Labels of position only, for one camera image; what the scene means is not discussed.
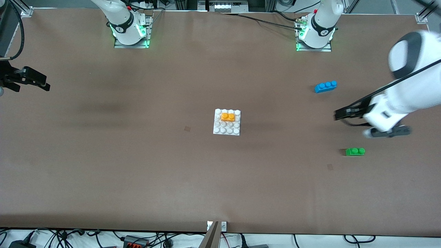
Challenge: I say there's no grey box with orange connectors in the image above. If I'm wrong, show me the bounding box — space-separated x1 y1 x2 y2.
123 235 150 248

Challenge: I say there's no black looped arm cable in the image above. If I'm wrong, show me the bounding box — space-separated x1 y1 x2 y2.
0 0 26 62

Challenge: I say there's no blue three-stud block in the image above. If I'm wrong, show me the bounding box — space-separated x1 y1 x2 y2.
314 81 338 94

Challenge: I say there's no grey metal bar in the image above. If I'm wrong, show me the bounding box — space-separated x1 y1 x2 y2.
198 221 220 248

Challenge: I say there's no white power strip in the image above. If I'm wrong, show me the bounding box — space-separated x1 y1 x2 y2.
206 0 249 13

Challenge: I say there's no dark grey side panel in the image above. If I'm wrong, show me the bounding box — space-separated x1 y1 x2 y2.
0 6 20 57

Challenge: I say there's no black looped floor cable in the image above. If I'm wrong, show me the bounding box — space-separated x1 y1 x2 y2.
343 235 376 244

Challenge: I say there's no black power adapter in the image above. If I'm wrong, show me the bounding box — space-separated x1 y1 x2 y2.
8 239 37 248

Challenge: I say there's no white studded base plate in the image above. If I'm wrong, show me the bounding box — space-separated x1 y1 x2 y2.
213 108 242 136

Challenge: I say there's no white table edge bracket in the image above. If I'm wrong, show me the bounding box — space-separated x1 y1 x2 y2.
206 221 227 232

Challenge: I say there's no black table cable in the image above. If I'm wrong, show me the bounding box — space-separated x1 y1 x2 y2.
270 10 304 23
220 13 304 30

